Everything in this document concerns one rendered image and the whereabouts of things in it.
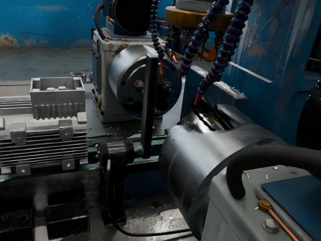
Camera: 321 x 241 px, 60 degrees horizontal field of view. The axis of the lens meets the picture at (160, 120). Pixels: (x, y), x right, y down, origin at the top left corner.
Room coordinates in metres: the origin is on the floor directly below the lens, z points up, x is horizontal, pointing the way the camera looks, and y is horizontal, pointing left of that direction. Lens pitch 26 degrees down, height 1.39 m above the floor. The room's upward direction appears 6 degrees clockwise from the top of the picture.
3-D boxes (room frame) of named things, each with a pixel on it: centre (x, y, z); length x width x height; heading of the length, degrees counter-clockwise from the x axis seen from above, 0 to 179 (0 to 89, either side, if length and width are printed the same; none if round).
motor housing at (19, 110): (0.63, 0.30, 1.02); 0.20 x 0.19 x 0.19; 113
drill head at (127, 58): (1.09, 0.10, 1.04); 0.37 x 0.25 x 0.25; 23
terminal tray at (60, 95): (0.64, 0.26, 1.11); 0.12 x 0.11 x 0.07; 113
